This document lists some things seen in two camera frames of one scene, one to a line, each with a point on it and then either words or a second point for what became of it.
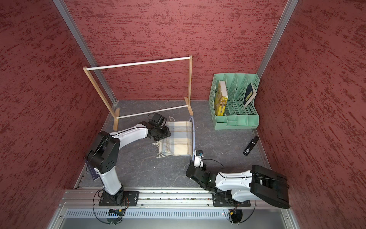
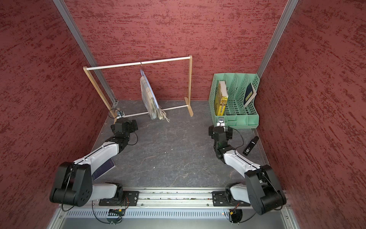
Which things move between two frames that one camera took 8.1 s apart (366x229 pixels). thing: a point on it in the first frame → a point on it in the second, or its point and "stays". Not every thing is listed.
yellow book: [221, 98] stays
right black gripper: [204, 168] → [228, 133]
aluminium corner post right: [284, 21] stays
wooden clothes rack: [116, 115] stays
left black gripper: [167, 133] → [133, 126]
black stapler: [250, 145] stays
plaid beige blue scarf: [179, 143] → [155, 112]
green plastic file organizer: [232, 101] stays
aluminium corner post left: [68, 17] stays
